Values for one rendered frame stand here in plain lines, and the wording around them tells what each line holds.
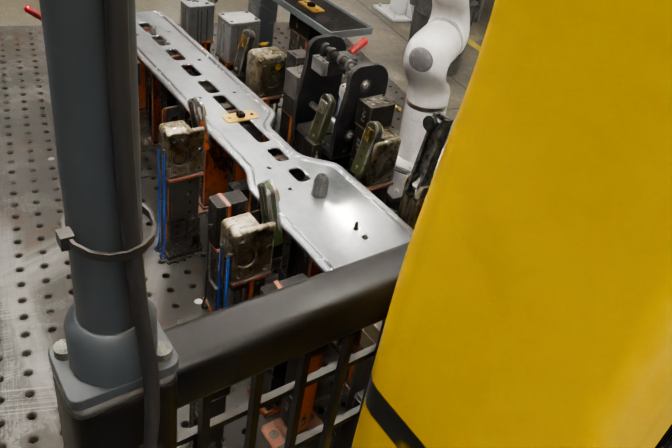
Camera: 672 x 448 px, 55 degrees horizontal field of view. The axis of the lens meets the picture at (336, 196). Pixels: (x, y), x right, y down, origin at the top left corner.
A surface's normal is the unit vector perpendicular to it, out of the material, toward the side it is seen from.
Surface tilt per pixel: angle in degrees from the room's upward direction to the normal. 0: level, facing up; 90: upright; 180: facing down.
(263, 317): 0
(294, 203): 0
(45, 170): 0
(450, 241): 87
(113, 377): 90
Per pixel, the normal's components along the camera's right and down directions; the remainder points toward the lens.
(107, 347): 0.25, -0.05
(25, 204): 0.15, -0.81
